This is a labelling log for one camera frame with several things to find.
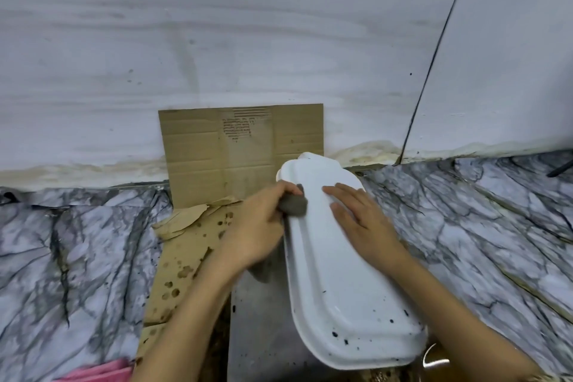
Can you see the person's right forearm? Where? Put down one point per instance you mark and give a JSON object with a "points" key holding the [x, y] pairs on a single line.
{"points": [[452, 319]]}

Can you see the grey metal sheet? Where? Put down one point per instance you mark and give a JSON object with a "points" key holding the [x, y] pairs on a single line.
{"points": [[259, 332]]}

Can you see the person's left forearm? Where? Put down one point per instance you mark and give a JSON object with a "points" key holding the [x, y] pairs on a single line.
{"points": [[188, 323]]}

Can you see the brown cardboard sheet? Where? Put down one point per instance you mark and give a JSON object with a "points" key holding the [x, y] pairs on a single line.
{"points": [[201, 149]]}

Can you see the person's left hand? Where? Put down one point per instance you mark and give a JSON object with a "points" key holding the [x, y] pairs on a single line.
{"points": [[250, 234]]}

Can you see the grey cleaning cloth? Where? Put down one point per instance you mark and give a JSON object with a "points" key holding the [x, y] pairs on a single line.
{"points": [[293, 206]]}

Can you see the pink cloth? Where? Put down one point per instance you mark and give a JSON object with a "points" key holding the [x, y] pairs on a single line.
{"points": [[103, 372]]}

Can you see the shiny metal object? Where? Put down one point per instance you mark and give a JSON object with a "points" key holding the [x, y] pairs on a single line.
{"points": [[434, 357]]}

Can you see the person's right thumb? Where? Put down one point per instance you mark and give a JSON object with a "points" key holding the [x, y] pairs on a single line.
{"points": [[339, 218]]}

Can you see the white enamel tray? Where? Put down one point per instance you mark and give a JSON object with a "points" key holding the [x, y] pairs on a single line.
{"points": [[340, 287]]}

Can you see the person's left thumb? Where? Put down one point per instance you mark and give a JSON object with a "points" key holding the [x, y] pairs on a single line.
{"points": [[282, 189]]}

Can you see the person's right hand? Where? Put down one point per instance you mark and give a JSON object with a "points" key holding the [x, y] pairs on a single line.
{"points": [[362, 225]]}

